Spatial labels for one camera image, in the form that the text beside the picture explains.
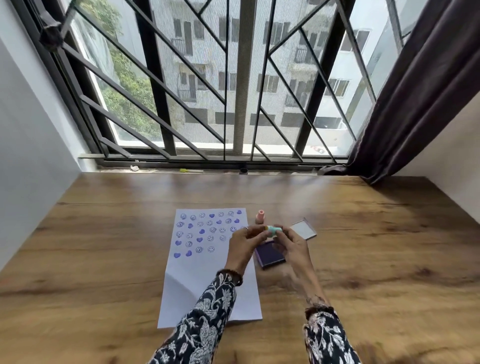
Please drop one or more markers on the person's right hand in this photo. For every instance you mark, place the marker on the person's right hand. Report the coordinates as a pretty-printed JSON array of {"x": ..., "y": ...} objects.
[{"x": 296, "y": 257}]

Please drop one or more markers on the person's left hand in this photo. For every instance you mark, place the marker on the person's left hand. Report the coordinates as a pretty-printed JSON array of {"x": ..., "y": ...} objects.
[{"x": 242, "y": 251}]

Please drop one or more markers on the person's right thumb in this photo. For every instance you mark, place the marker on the person's right thumb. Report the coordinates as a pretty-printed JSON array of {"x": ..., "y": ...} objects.
[{"x": 288, "y": 233}]

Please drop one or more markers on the person's left thumb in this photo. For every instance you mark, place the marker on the person's left thumb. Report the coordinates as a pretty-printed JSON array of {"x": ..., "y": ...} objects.
[{"x": 263, "y": 237}]

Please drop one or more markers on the teal toy stamp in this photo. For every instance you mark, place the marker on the teal toy stamp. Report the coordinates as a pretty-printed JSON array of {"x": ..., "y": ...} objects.
[{"x": 274, "y": 229}]

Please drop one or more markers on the person's right forearm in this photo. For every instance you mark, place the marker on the person's right forearm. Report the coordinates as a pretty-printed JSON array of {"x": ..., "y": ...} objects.
[{"x": 326, "y": 330}]

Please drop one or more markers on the person's left forearm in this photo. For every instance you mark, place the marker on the person's left forearm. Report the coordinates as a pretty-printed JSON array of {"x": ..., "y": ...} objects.
[{"x": 204, "y": 318}]

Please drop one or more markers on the clear ink pad lid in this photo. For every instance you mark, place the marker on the clear ink pad lid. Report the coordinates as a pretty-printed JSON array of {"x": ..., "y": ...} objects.
[{"x": 304, "y": 228}]

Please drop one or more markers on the purple ink pad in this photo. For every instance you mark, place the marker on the purple ink pad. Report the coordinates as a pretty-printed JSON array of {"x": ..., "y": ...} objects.
[{"x": 267, "y": 257}]

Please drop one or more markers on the pink toy stamp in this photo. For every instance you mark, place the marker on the pink toy stamp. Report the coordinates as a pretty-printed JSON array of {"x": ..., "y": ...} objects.
[{"x": 260, "y": 217}]

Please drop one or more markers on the white stamped paper sheet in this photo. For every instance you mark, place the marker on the white stamped paper sheet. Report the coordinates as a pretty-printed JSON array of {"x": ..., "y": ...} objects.
[{"x": 195, "y": 277}]

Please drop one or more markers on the yellow green pen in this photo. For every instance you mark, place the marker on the yellow green pen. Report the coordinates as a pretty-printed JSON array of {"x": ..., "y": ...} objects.
[{"x": 190, "y": 171}]

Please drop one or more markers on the white crumpled scrap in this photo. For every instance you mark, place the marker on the white crumpled scrap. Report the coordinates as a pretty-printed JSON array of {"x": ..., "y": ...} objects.
[{"x": 135, "y": 168}]

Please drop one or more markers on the white apartment building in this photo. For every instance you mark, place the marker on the white apartment building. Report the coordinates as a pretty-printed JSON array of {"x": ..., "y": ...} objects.
[{"x": 210, "y": 86}]

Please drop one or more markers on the black metal window grille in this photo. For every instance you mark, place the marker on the black metal window grille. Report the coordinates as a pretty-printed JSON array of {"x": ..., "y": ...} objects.
[{"x": 157, "y": 93}]

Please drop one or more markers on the dark purple curtain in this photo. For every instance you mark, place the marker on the dark purple curtain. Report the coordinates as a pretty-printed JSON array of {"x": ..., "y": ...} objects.
[{"x": 416, "y": 93}]

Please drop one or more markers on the green tree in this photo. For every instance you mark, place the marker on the green tree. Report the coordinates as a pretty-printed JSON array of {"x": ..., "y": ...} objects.
[{"x": 127, "y": 101}]

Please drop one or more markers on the black window latch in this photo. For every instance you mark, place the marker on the black window latch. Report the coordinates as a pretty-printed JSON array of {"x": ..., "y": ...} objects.
[{"x": 50, "y": 30}]

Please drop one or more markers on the grey vertical window post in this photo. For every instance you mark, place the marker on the grey vertical window post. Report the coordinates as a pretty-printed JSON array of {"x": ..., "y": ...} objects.
[{"x": 245, "y": 75}]

